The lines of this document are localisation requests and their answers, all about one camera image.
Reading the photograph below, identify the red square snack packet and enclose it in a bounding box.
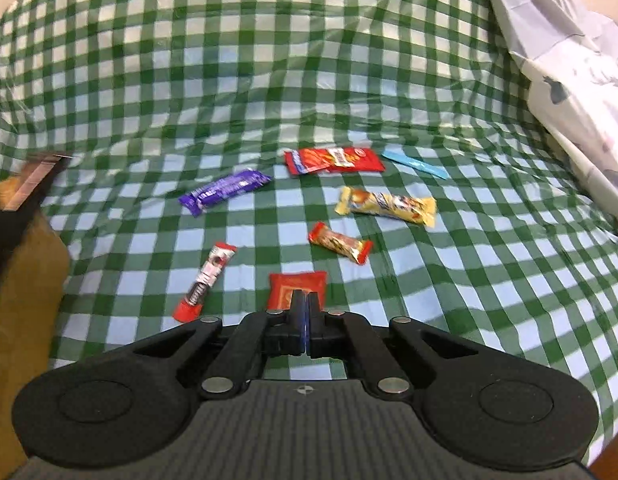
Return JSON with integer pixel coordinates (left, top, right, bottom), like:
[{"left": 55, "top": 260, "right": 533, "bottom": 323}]
[{"left": 267, "top": 271, "right": 327, "bottom": 310}]

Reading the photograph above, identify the purple chocolate bar wrapper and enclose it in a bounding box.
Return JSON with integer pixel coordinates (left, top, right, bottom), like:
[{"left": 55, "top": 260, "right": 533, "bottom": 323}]
[{"left": 179, "top": 169, "right": 271, "bottom": 217}]

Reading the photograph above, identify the yellow snack bar wrapper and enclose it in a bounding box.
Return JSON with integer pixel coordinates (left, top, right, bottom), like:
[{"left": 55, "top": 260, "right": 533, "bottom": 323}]
[{"left": 335, "top": 186, "right": 437, "bottom": 228}]

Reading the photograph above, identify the red white black snack stick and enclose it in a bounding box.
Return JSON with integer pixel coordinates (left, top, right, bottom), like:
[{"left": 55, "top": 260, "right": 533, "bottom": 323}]
[{"left": 172, "top": 242, "right": 237, "bottom": 323}]

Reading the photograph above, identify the small red orange candy bar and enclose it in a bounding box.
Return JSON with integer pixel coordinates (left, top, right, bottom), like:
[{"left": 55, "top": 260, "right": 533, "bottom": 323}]
[{"left": 308, "top": 222, "right": 373, "bottom": 266}]

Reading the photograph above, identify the red wide snack packet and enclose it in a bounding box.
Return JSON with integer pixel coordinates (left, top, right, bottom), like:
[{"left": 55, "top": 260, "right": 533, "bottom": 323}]
[{"left": 284, "top": 148, "right": 385, "bottom": 176}]

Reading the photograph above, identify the light blue stick packet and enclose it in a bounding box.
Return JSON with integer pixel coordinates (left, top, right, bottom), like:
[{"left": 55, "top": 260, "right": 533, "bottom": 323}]
[{"left": 382, "top": 150, "right": 449, "bottom": 179}]

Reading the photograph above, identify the green checkered cloth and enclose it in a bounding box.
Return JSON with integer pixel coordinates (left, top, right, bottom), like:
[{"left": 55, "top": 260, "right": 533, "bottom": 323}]
[{"left": 0, "top": 0, "right": 618, "bottom": 460}]

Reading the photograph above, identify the brown cardboard box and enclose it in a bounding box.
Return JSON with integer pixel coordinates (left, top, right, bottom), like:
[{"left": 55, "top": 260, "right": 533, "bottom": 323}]
[{"left": 0, "top": 154, "right": 70, "bottom": 479}]

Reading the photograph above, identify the white grey patterned sheet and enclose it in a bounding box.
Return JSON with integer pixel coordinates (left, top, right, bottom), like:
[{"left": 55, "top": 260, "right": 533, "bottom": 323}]
[{"left": 490, "top": 0, "right": 618, "bottom": 223}]

